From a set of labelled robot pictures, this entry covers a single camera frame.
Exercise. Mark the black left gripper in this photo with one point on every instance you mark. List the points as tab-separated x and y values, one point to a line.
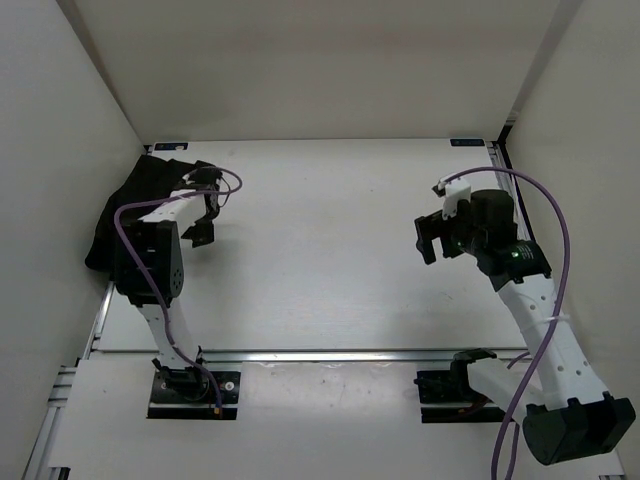
201	235

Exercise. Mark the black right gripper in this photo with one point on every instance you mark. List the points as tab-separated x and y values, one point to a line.
434	225

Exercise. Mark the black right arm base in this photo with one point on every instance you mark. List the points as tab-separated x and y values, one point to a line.
446	397

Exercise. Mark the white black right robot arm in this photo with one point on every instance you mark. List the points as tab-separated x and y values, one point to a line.
570	414

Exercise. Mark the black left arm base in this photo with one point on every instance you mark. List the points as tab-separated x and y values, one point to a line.
186	395

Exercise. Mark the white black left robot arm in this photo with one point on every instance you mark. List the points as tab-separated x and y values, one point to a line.
148	263

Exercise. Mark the blue left corner label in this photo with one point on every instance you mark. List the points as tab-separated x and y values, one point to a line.
170	146

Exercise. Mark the blue corner label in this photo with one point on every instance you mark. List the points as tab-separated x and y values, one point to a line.
467	142
170	146

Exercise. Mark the blue right corner label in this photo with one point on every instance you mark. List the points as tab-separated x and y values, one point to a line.
467	142

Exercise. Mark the white front cover board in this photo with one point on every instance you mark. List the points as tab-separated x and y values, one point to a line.
294	421

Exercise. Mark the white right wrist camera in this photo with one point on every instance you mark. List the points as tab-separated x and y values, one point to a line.
452	191

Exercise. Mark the aluminium table rail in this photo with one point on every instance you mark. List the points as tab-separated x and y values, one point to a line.
308	356

